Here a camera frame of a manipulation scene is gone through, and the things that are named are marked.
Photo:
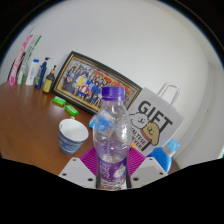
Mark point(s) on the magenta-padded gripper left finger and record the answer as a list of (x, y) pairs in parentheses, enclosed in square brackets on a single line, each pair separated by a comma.
[(77, 168)]

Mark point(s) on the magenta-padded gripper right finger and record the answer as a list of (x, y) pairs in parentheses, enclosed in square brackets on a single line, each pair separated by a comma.
[(146, 168)]

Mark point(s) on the clear purple-capped water bottle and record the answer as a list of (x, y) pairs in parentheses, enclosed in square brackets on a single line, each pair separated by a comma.
[(111, 140)]

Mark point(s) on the blue detergent bottle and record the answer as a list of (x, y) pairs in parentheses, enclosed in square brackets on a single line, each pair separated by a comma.
[(163, 156)]

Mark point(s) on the white paper gift bag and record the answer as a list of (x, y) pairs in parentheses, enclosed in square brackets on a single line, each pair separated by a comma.
[(153, 123)]

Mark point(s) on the blue tissue pack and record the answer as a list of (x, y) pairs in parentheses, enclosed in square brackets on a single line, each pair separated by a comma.
[(92, 121)]

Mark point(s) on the small green packet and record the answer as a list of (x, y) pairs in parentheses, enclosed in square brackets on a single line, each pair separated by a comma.
[(71, 110), (59, 101)]

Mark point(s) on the framed group photo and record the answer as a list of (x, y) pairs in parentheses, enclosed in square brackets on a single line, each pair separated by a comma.
[(83, 80)]

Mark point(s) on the dark amber bottle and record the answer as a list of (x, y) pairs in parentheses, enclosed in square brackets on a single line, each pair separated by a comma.
[(48, 81)]

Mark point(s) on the dark blue pump bottle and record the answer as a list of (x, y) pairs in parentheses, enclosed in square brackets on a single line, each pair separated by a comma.
[(41, 75)]

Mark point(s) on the white bottle with blue cap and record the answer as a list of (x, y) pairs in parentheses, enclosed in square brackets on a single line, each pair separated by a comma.
[(32, 73)]

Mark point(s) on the tall green and white box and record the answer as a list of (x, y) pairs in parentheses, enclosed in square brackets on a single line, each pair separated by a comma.
[(26, 58)]

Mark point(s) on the tall pink box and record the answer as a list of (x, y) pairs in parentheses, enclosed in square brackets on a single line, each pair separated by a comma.
[(18, 61)]

